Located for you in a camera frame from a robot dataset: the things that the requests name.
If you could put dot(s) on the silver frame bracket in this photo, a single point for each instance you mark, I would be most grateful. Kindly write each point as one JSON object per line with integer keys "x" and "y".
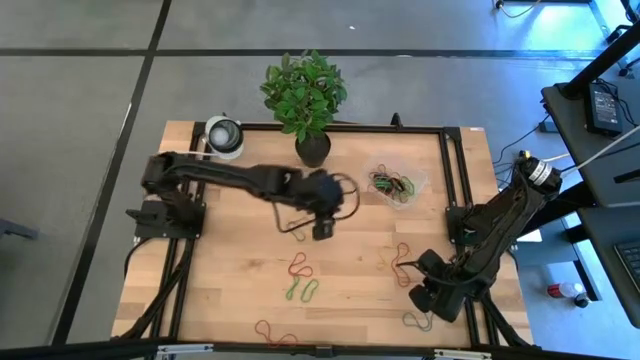
{"x": 462, "y": 355}
{"x": 185, "y": 348}

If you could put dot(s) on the clear plastic bin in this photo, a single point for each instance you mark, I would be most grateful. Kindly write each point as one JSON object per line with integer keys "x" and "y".
{"x": 420, "y": 172}

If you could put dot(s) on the grey floor box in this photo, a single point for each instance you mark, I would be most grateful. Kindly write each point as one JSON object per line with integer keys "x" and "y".
{"x": 548, "y": 126}

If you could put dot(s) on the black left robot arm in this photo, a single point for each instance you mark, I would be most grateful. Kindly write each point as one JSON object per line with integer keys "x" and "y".
{"x": 225, "y": 175}

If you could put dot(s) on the black table-level camera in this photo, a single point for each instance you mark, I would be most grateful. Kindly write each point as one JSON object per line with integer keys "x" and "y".
{"x": 324, "y": 352}

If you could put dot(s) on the olive rubber band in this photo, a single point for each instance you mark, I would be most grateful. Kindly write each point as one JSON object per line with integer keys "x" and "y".
{"x": 301, "y": 235}

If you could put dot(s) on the grey chair base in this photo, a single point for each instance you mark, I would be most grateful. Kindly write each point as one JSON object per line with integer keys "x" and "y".
{"x": 15, "y": 229}

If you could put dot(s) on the black front frame beam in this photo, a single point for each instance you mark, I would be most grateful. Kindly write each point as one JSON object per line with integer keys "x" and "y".
{"x": 250, "y": 352}

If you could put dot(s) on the yellow rubber band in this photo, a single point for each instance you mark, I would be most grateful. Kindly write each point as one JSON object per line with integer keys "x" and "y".
{"x": 382, "y": 252}

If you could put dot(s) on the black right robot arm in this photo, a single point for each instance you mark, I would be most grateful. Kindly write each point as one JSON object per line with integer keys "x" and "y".
{"x": 500, "y": 225}

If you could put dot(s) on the black desk foot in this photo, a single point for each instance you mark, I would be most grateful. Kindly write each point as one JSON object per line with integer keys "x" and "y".
{"x": 589, "y": 280}

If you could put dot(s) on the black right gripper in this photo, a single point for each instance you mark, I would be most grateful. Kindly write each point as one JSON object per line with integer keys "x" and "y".
{"x": 440, "y": 295}

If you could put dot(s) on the black keyboard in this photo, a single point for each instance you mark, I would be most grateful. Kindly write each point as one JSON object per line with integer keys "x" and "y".
{"x": 631, "y": 262}

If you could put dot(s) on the black desk leg beam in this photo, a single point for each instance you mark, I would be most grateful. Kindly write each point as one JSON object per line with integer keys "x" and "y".
{"x": 575, "y": 196}

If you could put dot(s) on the black desk with keyboard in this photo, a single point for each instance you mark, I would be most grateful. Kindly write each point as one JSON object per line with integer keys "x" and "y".
{"x": 605, "y": 240}

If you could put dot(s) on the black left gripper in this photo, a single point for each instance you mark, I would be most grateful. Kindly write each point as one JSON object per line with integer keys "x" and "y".
{"x": 322, "y": 192}

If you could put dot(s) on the small black cap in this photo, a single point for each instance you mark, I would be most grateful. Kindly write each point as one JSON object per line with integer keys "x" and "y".
{"x": 581, "y": 300}

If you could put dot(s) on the black power supply brick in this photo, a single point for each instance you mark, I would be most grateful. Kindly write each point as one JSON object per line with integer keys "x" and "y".
{"x": 603, "y": 110}

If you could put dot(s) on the red white can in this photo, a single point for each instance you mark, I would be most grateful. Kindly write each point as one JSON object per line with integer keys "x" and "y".
{"x": 555, "y": 290}

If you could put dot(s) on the black diagonal beam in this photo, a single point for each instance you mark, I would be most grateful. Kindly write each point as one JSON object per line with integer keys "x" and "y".
{"x": 600, "y": 62}

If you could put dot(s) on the black side desk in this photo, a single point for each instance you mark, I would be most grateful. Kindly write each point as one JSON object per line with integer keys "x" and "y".
{"x": 575, "y": 145}

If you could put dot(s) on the white paper sheet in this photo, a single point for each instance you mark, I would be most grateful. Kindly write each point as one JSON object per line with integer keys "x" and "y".
{"x": 532, "y": 236}

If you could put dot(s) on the white round lamp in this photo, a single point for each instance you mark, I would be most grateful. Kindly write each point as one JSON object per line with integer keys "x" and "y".
{"x": 225, "y": 137}

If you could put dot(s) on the long red rubber band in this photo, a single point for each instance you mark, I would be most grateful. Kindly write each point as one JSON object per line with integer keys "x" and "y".
{"x": 395, "y": 272}

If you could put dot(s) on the grey blue rubber band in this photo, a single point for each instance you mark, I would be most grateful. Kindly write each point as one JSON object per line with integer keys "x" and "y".
{"x": 415, "y": 327}

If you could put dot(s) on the black frame clamp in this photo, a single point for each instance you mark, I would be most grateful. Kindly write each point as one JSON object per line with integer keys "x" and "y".
{"x": 396, "y": 120}

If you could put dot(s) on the green plant in black pot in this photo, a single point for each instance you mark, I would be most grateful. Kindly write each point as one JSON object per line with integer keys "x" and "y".
{"x": 304, "y": 95}

